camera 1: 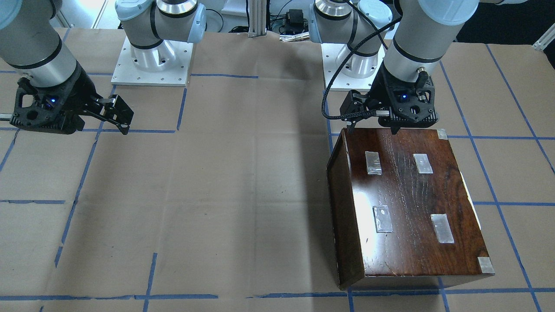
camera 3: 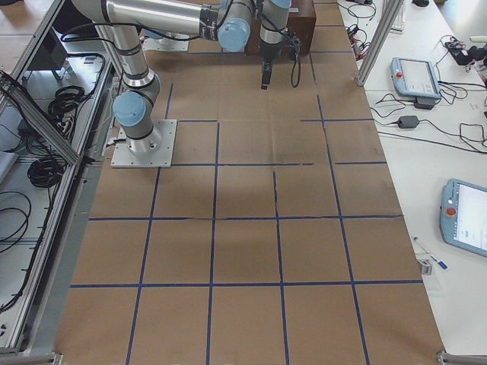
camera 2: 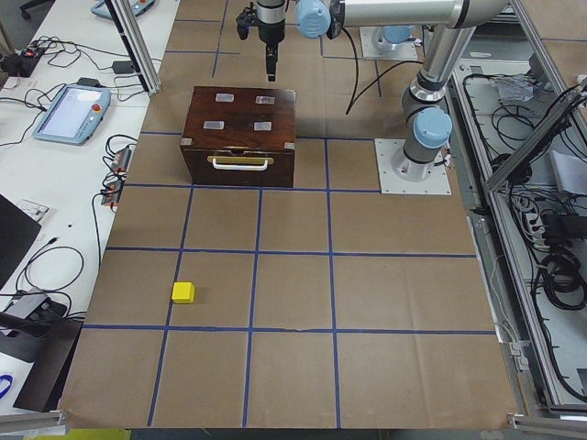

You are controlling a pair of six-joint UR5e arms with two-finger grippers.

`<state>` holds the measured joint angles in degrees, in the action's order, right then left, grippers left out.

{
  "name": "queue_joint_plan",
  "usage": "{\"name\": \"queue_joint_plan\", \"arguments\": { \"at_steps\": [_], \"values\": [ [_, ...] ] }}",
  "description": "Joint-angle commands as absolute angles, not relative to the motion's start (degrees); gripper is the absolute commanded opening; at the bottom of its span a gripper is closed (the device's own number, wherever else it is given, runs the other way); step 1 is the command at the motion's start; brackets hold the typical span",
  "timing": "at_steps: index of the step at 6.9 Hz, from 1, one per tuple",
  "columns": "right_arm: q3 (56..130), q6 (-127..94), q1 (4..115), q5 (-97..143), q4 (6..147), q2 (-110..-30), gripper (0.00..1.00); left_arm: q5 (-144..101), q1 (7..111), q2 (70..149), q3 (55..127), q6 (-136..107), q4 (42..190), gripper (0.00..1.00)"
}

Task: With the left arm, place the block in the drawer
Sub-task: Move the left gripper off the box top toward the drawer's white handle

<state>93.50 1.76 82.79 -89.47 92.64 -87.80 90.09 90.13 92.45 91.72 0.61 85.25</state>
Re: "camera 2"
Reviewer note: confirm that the wooden drawer with white handle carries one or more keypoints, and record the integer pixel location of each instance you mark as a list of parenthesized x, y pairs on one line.
[(240, 160)]

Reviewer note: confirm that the silver robot arm near box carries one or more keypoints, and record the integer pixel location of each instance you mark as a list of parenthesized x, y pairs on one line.
[(429, 125)]

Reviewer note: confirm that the dark wooden drawer box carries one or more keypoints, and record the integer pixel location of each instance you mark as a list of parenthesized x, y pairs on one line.
[(227, 118)]

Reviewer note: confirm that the yellow block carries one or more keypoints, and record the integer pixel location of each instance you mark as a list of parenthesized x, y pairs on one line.
[(183, 292)]

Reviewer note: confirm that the black power adapter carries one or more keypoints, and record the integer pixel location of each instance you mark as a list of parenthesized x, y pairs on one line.
[(123, 67)]

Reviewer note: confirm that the blue teach pendant tablet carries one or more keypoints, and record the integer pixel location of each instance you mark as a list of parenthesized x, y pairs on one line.
[(73, 115)]

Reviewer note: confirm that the black laptop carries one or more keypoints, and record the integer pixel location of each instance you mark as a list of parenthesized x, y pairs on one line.
[(18, 232)]

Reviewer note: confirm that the aluminium frame post left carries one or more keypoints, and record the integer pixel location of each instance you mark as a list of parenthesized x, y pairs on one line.
[(130, 34)]

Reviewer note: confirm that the aluminium frame diagonal right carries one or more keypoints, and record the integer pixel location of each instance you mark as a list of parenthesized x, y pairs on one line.
[(555, 120)]

